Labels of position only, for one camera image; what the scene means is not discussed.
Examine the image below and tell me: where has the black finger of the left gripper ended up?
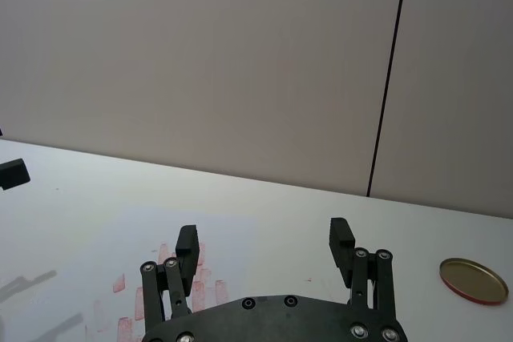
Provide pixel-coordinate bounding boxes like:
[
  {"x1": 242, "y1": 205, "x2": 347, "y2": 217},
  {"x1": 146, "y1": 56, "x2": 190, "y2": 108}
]
[{"x1": 0, "y1": 159, "x2": 31, "y2": 192}]

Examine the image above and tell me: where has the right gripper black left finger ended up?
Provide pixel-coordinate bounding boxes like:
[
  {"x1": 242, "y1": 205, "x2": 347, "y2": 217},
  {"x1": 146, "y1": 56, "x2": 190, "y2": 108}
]
[{"x1": 139, "y1": 225, "x2": 202, "y2": 332}]

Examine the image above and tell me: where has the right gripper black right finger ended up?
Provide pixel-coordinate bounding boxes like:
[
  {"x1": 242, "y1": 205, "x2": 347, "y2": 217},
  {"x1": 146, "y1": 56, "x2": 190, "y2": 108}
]
[{"x1": 329, "y1": 217, "x2": 398, "y2": 322}]

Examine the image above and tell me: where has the round gold metal lid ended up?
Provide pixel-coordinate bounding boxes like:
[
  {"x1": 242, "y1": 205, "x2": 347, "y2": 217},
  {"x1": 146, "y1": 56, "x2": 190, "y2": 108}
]
[{"x1": 438, "y1": 257, "x2": 509, "y2": 306}]

